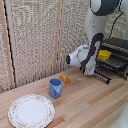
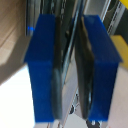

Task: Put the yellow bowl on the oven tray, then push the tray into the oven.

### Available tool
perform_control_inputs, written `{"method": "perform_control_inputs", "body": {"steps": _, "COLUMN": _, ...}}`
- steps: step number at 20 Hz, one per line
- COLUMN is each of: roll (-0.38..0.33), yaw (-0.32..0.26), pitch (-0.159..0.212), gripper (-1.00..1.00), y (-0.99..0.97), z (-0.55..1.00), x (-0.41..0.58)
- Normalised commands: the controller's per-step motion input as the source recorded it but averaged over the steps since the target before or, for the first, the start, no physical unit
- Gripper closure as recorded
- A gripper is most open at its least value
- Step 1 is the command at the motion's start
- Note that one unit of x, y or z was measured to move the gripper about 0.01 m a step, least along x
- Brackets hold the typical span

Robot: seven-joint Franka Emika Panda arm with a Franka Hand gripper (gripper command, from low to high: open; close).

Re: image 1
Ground woven folding screen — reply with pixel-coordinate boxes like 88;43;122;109
0;0;128;94

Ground blue plastic cup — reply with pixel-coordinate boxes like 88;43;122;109
48;78;63;99

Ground black wire dish rack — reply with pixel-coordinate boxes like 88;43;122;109
79;36;128;85

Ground yellow plastic bowl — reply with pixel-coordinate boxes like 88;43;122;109
97;49;113;62

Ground white floral-rimmed plate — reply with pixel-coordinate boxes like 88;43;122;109
7;94;56;128

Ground blurry white object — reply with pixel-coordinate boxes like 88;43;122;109
111;101;128;128

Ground orange rectangular block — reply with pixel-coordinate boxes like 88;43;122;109
58;74;72;85

